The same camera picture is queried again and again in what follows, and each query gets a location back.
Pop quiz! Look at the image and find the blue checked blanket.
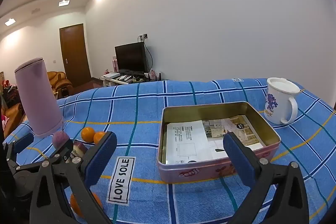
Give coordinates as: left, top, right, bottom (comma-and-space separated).
3, 78, 336, 224

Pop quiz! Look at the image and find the brown wooden door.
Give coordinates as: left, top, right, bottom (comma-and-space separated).
59, 23, 92, 83

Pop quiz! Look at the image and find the white television stand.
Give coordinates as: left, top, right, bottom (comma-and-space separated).
101, 72, 163, 87

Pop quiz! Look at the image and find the white printed paper sheet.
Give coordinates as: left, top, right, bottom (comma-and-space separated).
164, 120, 229, 165

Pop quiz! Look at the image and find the brown leather armchair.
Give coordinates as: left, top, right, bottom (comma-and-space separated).
47, 71, 72, 98

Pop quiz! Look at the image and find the orange leather sofa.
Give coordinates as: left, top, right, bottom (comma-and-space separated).
1, 102, 27, 132

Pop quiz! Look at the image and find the white mug with blue print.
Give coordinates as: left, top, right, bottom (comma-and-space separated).
264, 77, 301, 125

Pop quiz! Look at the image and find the lilac tumbler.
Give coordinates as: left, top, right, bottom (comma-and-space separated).
14, 57, 63, 138

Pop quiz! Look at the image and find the purple passion fruit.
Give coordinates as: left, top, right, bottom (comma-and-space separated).
52, 123, 71, 149

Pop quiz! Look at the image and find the layered cake slice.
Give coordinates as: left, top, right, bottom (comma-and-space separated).
73, 142, 88, 157

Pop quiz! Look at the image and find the pink metal tin box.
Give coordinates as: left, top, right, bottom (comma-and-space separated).
157, 101, 281, 184

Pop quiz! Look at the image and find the black router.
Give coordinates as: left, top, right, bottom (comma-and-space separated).
147, 70, 163, 82

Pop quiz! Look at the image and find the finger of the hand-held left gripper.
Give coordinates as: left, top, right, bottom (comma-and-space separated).
3, 133, 35, 170
14, 138, 75, 173

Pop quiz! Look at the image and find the black power cable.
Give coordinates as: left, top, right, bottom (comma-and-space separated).
143, 40, 154, 73

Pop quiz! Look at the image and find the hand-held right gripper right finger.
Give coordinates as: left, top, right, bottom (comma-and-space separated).
223, 132, 311, 224

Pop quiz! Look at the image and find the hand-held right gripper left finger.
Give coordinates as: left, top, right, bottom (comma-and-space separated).
30, 131, 118, 224

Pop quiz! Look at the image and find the black television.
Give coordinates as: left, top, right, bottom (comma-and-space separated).
115, 42, 150, 73

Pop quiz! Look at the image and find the mandarin orange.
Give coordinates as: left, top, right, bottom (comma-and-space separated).
93, 132, 107, 144
70, 193, 103, 219
81, 127, 95, 143

